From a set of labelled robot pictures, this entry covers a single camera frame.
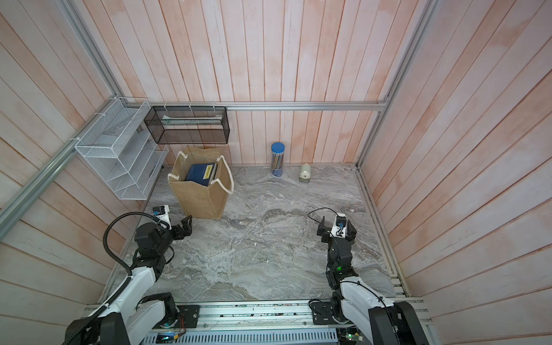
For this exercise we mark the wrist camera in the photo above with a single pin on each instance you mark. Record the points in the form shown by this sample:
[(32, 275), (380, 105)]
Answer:
[(162, 213), (339, 228)]

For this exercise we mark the aluminium front rail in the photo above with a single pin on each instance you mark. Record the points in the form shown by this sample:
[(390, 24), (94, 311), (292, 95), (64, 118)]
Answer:
[(260, 321)]

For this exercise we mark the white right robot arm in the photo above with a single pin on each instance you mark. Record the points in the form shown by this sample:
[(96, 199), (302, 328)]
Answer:
[(379, 319)]

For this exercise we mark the navy book yellow label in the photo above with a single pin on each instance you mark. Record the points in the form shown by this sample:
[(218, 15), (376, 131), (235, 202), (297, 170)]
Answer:
[(202, 173)]

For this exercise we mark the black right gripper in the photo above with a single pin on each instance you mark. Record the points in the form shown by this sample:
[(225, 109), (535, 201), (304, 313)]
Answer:
[(323, 229)]

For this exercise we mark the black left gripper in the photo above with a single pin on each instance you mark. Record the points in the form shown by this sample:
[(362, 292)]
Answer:
[(187, 226)]

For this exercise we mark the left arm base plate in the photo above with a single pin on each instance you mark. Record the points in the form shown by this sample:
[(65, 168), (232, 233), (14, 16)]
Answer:
[(186, 318)]

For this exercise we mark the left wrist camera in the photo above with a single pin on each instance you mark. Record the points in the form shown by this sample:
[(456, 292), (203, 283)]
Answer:
[(162, 213)]

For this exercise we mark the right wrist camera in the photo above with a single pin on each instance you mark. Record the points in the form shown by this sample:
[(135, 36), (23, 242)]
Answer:
[(339, 228)]

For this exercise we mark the black mesh wall basket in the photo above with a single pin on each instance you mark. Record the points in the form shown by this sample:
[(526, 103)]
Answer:
[(188, 125)]

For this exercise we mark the white wire mesh shelf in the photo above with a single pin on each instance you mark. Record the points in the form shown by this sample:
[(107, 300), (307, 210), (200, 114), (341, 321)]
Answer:
[(121, 151)]

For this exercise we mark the clear pencil tube blue lid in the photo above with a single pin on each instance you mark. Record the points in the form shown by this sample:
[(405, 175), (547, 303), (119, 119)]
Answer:
[(278, 150)]

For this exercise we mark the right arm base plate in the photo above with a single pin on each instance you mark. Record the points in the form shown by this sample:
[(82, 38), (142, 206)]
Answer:
[(326, 312)]

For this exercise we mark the tan canvas bag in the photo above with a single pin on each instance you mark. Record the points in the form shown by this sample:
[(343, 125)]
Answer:
[(202, 202)]

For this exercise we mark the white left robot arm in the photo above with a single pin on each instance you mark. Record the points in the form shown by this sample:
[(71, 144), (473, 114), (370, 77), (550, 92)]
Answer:
[(128, 315)]

